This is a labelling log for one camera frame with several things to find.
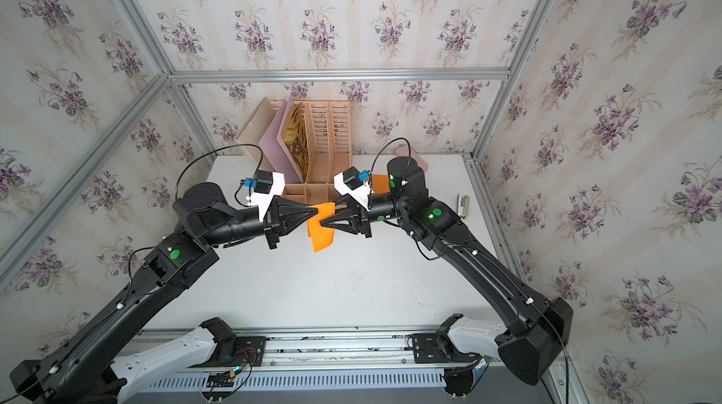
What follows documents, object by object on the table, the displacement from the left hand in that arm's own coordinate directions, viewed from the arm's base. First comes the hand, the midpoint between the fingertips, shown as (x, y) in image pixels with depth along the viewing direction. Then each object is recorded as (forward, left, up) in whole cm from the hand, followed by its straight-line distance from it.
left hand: (317, 215), depth 54 cm
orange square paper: (-1, 0, -7) cm, 7 cm away
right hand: (+2, -2, -3) cm, 4 cm away
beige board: (+41, +25, -13) cm, 50 cm away
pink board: (+35, +18, -18) cm, 43 cm away
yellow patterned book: (+45, +14, -20) cm, 52 cm away
